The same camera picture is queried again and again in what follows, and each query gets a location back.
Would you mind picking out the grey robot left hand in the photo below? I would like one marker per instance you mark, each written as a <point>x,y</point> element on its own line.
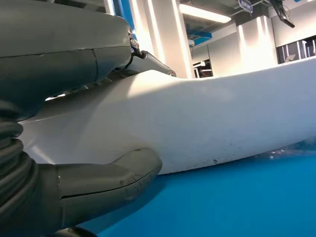
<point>62,32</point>

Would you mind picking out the white light strip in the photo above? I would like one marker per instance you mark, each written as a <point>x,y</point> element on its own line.
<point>204,13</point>

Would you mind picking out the blue hanging sign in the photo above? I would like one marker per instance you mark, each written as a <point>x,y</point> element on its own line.
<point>245,5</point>

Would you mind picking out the black hanging bracket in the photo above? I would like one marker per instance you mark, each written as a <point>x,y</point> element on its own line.
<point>281,13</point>

